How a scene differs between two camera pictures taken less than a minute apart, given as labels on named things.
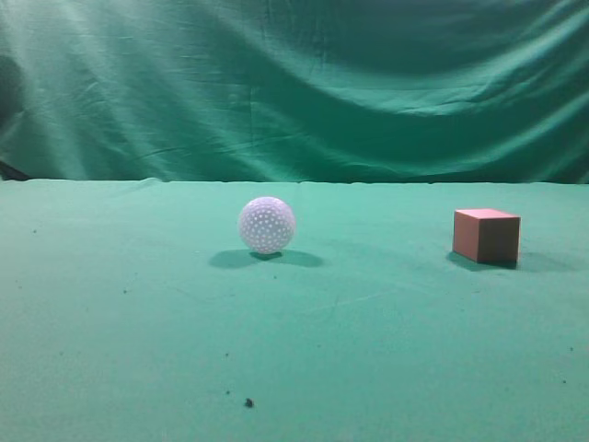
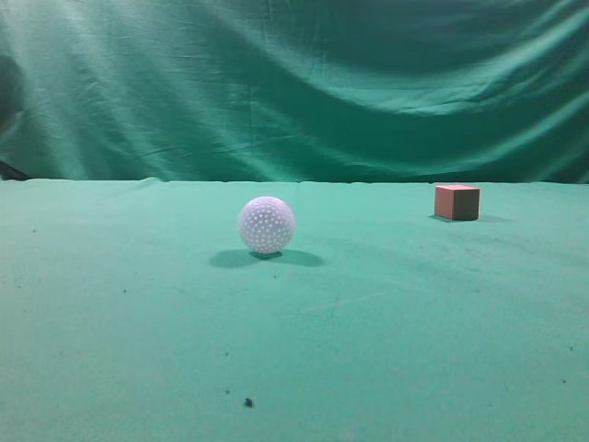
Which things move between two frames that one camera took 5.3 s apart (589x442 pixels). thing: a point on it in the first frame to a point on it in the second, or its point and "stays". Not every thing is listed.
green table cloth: [131, 310] stays
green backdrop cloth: [334, 91] stays
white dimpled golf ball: [267, 225] stays
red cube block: [487, 235] to [456, 202]
